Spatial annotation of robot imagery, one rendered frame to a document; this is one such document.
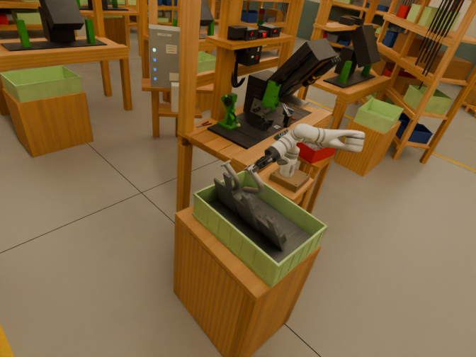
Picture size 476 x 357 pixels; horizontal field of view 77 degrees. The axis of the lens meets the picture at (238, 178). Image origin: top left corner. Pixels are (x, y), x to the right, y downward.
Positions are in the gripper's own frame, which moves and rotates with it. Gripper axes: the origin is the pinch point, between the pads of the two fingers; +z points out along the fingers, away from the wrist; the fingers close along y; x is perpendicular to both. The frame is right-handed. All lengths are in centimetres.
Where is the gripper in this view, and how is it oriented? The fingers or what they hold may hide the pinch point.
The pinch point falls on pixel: (253, 170)
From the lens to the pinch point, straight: 135.7
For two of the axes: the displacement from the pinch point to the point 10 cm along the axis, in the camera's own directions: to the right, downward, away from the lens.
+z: -7.4, 6.0, -3.1
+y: 3.6, -0.4, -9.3
